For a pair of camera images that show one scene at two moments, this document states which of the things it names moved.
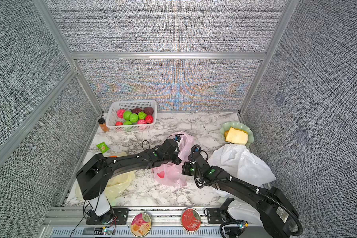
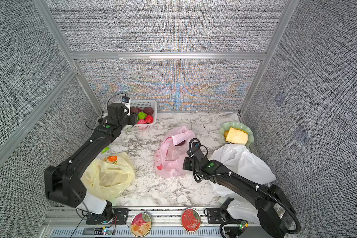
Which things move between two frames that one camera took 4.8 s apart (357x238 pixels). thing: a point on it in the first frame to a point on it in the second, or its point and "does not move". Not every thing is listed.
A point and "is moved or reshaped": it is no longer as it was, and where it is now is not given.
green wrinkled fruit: (142, 115) does not move
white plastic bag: (237, 160) does not move
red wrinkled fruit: (148, 119) does not move
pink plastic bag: (171, 173) is moved or reshaped
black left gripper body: (174, 158) to (131, 120)
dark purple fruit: (148, 110) does not move
